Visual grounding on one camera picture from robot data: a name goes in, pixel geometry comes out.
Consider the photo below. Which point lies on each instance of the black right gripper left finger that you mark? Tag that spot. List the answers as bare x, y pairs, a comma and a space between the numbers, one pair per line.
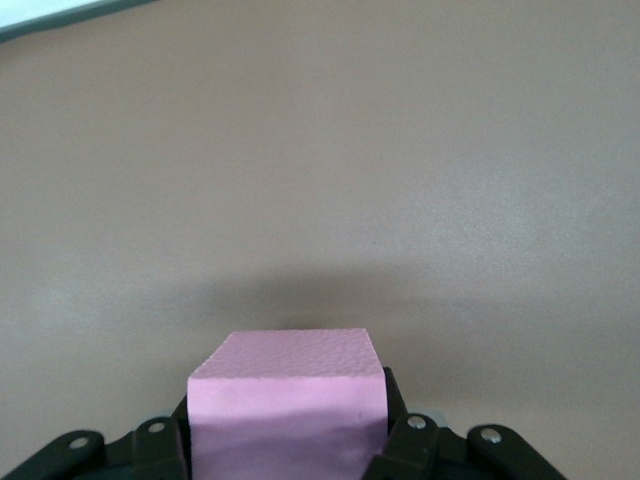
155, 450

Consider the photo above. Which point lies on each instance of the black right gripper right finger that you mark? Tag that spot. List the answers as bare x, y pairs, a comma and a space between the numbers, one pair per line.
425, 450

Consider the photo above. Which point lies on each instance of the pink foam cube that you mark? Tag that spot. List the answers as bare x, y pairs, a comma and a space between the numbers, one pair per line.
285, 400

